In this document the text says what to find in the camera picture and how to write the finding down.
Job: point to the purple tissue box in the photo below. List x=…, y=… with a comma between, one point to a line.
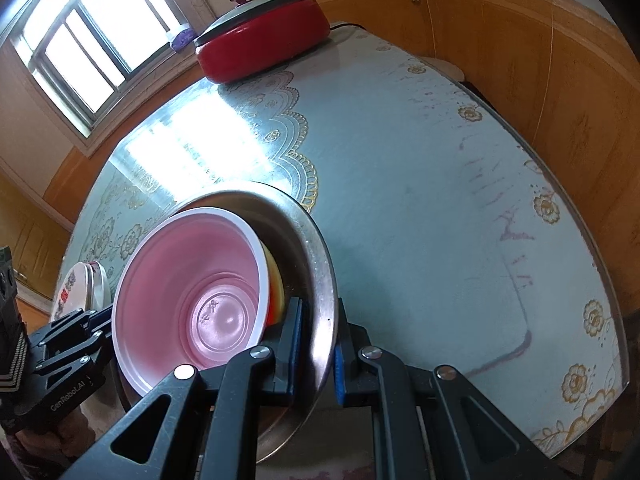
x=181, y=39

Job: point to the yellow plastic bowl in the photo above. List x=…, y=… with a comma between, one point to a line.
x=275, y=280

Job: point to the dark wooden stool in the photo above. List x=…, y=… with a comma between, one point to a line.
x=445, y=67

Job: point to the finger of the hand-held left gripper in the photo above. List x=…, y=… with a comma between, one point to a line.
x=75, y=355
x=65, y=322

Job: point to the red plastic bowl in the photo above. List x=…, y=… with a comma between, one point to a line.
x=200, y=270

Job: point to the red electric cooking pot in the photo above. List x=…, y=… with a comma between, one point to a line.
x=265, y=45

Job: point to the large floral rimmed plate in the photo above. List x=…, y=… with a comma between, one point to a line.
x=104, y=287

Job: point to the yellow wooden door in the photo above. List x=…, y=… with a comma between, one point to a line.
x=30, y=245

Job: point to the window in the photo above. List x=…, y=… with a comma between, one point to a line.
x=100, y=35

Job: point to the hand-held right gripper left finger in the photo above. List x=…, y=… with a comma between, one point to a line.
x=290, y=355

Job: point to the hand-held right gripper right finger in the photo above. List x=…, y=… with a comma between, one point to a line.
x=342, y=365

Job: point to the stainless steel bowl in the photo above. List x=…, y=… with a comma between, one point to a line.
x=320, y=270

